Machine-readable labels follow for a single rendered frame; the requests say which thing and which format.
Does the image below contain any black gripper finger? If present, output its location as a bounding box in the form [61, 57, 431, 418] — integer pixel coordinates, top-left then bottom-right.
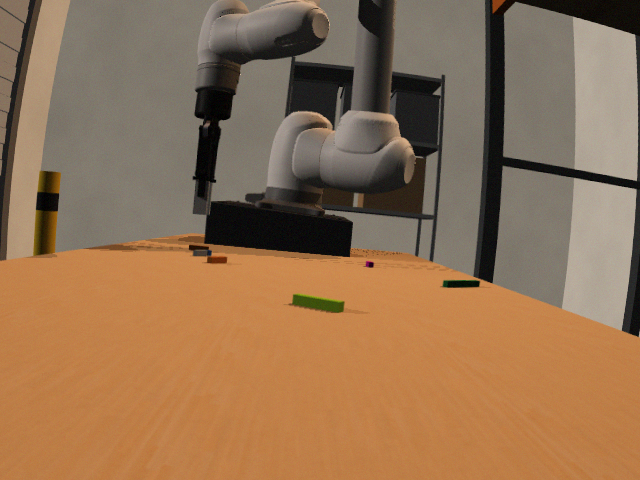
[193, 121, 220, 215]
[207, 128, 221, 215]

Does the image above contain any green rectangular bar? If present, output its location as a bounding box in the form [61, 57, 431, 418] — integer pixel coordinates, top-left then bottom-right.
[292, 293, 344, 313]

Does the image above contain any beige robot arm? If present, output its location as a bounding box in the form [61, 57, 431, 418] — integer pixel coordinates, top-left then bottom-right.
[195, 0, 415, 216]

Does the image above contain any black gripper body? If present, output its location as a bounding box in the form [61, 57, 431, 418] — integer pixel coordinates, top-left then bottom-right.
[195, 90, 233, 142]

